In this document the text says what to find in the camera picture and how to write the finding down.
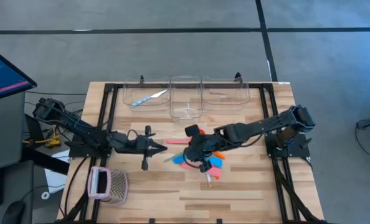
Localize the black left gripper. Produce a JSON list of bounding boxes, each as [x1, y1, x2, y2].
[[127, 125, 168, 171]]

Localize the red scraper with wooden handle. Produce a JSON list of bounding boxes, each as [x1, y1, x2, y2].
[[199, 129, 213, 189]]

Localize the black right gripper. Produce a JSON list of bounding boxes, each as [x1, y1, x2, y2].
[[183, 124, 223, 174]]

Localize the black diagonal support beam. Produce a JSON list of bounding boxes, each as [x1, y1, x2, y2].
[[21, 146, 70, 175]]

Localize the grey cabinet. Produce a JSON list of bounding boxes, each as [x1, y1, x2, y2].
[[0, 91, 27, 172]]

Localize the narrow clear plastic bin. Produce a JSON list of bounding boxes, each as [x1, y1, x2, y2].
[[169, 75, 204, 121]]

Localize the white paper sheet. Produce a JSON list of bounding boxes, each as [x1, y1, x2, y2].
[[44, 149, 71, 194]]

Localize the yellow cable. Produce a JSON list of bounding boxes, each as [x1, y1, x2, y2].
[[22, 124, 62, 147]]

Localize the black computer mouse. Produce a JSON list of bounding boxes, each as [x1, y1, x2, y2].
[[1, 200, 26, 224]]

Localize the teal zigzag handle knife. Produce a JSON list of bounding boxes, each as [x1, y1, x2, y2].
[[131, 89, 169, 108]]

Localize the black desk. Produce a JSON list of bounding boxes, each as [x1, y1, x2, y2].
[[0, 160, 35, 224]]

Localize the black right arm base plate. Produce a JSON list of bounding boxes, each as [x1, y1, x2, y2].
[[264, 132, 311, 159]]

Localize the black aluminium table frame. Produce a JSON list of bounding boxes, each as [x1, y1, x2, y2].
[[57, 82, 329, 224]]

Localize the pink box grater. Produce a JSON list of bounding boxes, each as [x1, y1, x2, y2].
[[87, 166, 129, 206]]

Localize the monitor with blue screen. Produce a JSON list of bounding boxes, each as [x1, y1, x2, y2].
[[0, 43, 38, 103]]

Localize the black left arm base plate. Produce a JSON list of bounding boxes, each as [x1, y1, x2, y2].
[[65, 133, 113, 159]]

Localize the wide-blade pink spatula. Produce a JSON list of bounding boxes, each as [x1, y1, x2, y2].
[[180, 163, 222, 179]]

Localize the wide clear plastic bin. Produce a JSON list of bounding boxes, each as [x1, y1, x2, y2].
[[122, 77, 172, 112], [201, 76, 251, 111]]

